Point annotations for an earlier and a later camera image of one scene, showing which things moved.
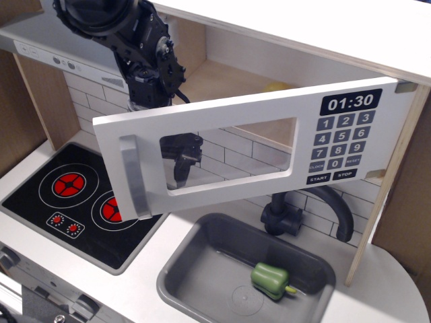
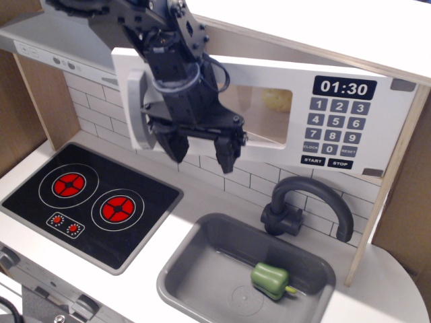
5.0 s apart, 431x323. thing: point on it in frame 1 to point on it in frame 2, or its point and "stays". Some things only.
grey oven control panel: x=47 y=297 stays
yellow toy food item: x=277 y=85 to x=278 y=99
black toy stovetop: x=71 y=196 stays
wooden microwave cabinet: x=231 y=48 stays
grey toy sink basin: x=206 y=276 stays
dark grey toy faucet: x=277 y=219 stays
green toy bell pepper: x=271 y=280 stays
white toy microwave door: x=343 y=137 to x=295 y=115
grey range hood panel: x=45 y=37 stays
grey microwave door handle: x=134 y=169 to x=141 y=134
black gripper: x=185 y=149 to x=189 y=103
